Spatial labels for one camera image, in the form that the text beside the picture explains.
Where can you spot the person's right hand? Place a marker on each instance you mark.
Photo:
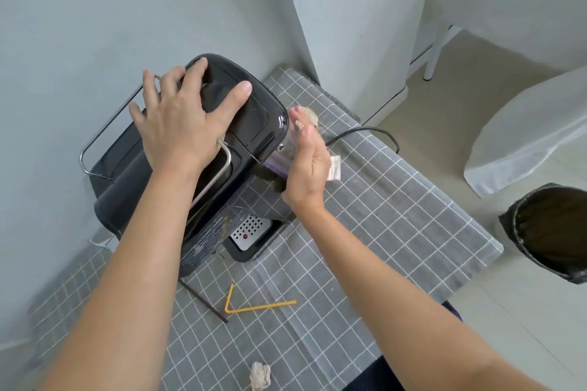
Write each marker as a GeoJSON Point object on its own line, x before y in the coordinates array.
{"type": "Point", "coordinates": [305, 170]}

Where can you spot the person's left hand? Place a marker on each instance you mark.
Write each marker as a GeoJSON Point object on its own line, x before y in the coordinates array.
{"type": "Point", "coordinates": [179, 125]}

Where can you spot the person's right fingers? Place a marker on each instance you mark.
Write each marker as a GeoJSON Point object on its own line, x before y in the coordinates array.
{"type": "Point", "coordinates": [316, 150]}

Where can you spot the person's left thumb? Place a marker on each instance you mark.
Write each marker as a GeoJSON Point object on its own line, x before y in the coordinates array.
{"type": "Point", "coordinates": [231, 102]}

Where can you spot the person's left little finger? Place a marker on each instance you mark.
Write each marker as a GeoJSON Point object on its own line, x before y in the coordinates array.
{"type": "Point", "coordinates": [136, 115]}

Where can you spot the person's left middle finger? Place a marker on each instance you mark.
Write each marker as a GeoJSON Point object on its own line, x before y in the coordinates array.
{"type": "Point", "coordinates": [172, 81]}

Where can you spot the clear water tank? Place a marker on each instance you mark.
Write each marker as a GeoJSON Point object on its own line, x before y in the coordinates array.
{"type": "Point", "coordinates": [282, 152]}

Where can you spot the black coffee machine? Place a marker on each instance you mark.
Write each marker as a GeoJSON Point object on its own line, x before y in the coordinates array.
{"type": "Point", "coordinates": [229, 148]}

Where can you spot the person's left forearm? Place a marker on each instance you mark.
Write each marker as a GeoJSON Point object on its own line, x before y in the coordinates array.
{"type": "Point", "coordinates": [137, 267]}

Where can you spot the person's right forearm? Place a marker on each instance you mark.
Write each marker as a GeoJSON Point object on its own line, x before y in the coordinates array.
{"type": "Point", "coordinates": [390, 294]}

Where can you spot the small pale packet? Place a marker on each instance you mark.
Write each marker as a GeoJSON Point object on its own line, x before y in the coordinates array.
{"type": "Point", "coordinates": [336, 169]}

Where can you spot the beige crumpled paper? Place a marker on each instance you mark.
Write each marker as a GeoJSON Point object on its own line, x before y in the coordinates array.
{"type": "Point", "coordinates": [308, 116]}

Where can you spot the grey checked tablecloth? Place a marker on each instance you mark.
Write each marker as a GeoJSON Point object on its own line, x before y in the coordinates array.
{"type": "Point", "coordinates": [376, 221]}

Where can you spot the black drip tray metal grate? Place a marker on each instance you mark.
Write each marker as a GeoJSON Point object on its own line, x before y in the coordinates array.
{"type": "Point", "coordinates": [250, 232]}

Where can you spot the yellow bent straw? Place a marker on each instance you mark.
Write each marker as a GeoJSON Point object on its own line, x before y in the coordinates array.
{"type": "Point", "coordinates": [257, 308]}

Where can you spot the dark brown stick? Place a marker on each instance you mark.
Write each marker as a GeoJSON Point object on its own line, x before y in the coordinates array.
{"type": "Point", "coordinates": [204, 301]}

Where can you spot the white covered chair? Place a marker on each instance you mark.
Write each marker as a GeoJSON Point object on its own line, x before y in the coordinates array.
{"type": "Point", "coordinates": [527, 138]}

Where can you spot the white crumpled paper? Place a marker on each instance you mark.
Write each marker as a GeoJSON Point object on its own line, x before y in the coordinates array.
{"type": "Point", "coordinates": [260, 377]}

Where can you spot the white covered table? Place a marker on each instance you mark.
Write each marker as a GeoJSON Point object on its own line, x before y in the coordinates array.
{"type": "Point", "coordinates": [504, 1]}

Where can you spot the black trash bin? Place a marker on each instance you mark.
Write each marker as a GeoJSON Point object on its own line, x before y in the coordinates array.
{"type": "Point", "coordinates": [550, 232]}

